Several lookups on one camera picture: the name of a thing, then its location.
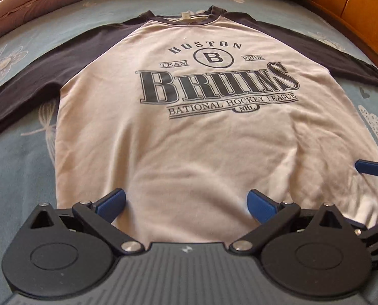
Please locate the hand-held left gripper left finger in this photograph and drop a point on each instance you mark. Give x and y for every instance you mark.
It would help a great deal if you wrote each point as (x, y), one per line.
(112, 201)

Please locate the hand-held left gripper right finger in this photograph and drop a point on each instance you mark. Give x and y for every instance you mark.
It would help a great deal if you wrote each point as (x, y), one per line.
(259, 206)

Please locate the cream shirt with dark sleeves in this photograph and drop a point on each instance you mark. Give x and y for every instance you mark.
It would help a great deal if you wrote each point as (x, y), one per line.
(189, 133)

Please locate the blue patterned bed sheet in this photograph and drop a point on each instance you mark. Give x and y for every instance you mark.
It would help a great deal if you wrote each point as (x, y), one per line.
(17, 171)

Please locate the wooden headboard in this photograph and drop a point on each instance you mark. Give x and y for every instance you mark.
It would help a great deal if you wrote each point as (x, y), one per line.
(360, 6)

